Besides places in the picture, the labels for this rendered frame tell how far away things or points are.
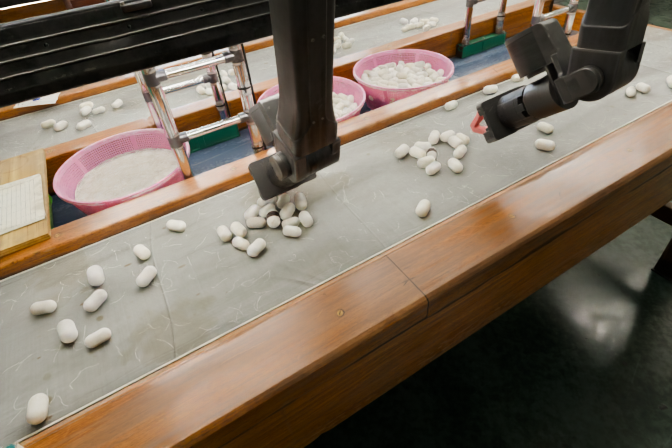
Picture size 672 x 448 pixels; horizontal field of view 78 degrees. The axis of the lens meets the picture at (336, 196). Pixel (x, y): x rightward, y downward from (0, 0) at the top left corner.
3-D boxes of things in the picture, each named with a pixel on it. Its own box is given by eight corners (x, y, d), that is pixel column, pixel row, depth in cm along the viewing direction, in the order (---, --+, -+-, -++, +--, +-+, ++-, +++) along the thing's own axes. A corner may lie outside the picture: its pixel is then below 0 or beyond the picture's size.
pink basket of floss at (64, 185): (223, 168, 98) (212, 133, 92) (155, 249, 78) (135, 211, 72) (130, 157, 105) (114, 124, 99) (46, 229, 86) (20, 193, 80)
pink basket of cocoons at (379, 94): (471, 102, 113) (476, 68, 107) (392, 134, 103) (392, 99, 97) (409, 72, 131) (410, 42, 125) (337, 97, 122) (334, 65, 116)
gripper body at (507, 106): (472, 106, 68) (505, 90, 61) (517, 88, 71) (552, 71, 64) (488, 143, 68) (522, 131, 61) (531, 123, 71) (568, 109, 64)
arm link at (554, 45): (603, 89, 50) (636, 71, 54) (565, 1, 50) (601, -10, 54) (520, 122, 61) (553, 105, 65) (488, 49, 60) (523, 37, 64)
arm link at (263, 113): (285, 178, 52) (342, 150, 55) (243, 95, 52) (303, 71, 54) (270, 188, 64) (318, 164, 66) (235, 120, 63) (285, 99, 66)
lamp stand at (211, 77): (240, 136, 109) (188, -63, 81) (164, 163, 102) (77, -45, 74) (217, 109, 122) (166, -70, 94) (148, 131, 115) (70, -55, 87)
